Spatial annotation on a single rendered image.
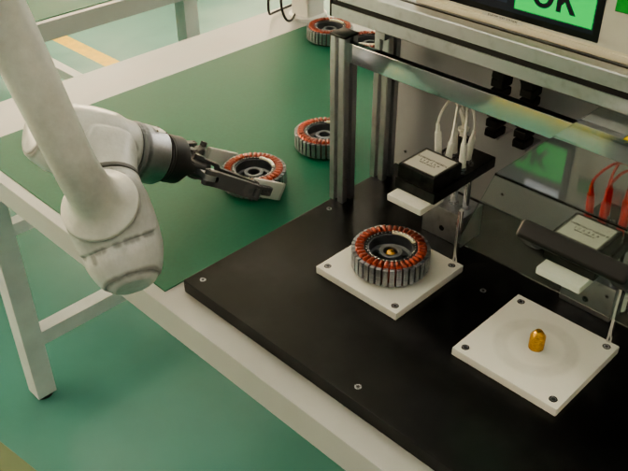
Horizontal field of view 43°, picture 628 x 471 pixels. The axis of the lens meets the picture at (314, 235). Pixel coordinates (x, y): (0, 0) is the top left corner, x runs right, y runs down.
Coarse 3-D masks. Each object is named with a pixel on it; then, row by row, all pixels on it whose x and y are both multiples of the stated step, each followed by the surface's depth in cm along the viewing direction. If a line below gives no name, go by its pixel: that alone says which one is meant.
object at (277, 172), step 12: (240, 156) 142; (252, 156) 142; (264, 156) 142; (276, 156) 142; (228, 168) 138; (240, 168) 141; (252, 168) 140; (264, 168) 142; (276, 168) 138; (276, 180) 136; (228, 192) 137
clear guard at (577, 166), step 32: (576, 128) 90; (608, 128) 90; (544, 160) 84; (576, 160) 84; (608, 160) 84; (512, 192) 80; (544, 192) 79; (576, 192) 79; (608, 192) 79; (480, 224) 81; (512, 224) 79; (544, 224) 78; (576, 224) 76; (608, 224) 74; (512, 256) 78; (544, 256) 77; (576, 288) 74; (608, 288) 73
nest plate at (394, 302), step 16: (384, 224) 125; (336, 256) 118; (432, 256) 118; (320, 272) 116; (336, 272) 115; (352, 272) 115; (432, 272) 115; (448, 272) 115; (352, 288) 112; (368, 288) 112; (384, 288) 112; (400, 288) 112; (416, 288) 112; (432, 288) 112; (384, 304) 109; (400, 304) 109; (416, 304) 110
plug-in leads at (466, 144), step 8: (456, 104) 115; (440, 112) 114; (456, 112) 113; (464, 112) 117; (472, 112) 113; (456, 120) 113; (464, 120) 117; (456, 128) 116; (464, 128) 112; (440, 136) 116; (456, 136) 117; (464, 136) 113; (472, 136) 114; (440, 144) 116; (448, 144) 114; (456, 144) 118; (464, 144) 113; (472, 144) 115; (440, 152) 117; (448, 152) 115; (456, 152) 118; (464, 152) 114; (472, 152) 116; (464, 160) 114; (464, 168) 115
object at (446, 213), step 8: (448, 200) 122; (472, 200) 122; (432, 208) 122; (440, 208) 121; (448, 208) 120; (456, 208) 120; (464, 208) 120; (472, 208) 120; (424, 216) 124; (432, 216) 123; (440, 216) 122; (448, 216) 120; (456, 216) 119; (464, 216) 119; (424, 224) 125; (432, 224) 124; (440, 224) 122; (448, 224) 121; (456, 224) 120; (464, 224) 119; (432, 232) 124; (440, 232) 123; (448, 232) 122; (448, 240) 123
